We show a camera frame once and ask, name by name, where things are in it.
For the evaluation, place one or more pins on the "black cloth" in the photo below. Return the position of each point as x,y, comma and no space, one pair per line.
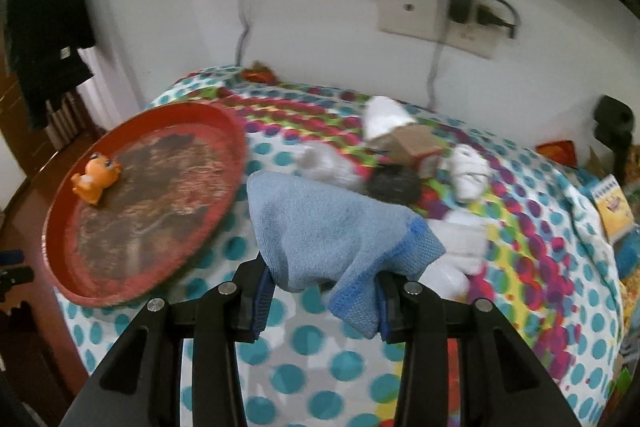
395,186

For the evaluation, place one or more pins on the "red orange ornament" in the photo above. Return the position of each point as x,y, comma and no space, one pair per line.
260,73

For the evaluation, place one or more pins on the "round red tray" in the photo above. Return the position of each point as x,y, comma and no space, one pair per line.
150,207

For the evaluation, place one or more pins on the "brown cardboard box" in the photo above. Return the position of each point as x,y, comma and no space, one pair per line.
415,142

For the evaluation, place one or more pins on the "clear plastic bag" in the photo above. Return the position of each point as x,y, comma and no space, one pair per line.
325,164

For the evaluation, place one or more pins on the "white sock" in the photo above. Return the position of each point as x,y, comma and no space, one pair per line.
469,174

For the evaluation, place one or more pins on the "white cloth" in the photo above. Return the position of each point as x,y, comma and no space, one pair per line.
384,117
456,247

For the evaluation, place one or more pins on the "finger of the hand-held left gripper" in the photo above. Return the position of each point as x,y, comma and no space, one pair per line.
15,279
11,256

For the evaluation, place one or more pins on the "orange packet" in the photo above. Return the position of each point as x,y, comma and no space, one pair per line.
557,153

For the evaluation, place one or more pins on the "polka-dot tablecloth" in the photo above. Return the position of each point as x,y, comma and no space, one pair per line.
525,257

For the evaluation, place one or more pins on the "yellow book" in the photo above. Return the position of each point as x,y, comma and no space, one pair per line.
612,207

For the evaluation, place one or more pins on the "light blue cloth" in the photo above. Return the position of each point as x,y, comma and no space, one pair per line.
325,232

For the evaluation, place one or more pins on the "black stand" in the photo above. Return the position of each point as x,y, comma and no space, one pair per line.
614,122

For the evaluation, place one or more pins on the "beige wall outlet plate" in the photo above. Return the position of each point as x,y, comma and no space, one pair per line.
415,14

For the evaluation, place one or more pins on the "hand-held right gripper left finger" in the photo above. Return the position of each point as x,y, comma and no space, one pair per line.
261,304

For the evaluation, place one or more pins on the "orange toy figure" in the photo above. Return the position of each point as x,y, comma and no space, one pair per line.
96,179

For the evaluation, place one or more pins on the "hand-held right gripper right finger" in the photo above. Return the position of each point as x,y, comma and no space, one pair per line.
386,309

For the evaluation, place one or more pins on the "dark hanging clothing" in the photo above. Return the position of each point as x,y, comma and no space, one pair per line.
45,32

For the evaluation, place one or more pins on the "black wall plug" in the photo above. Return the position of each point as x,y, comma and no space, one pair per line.
492,19

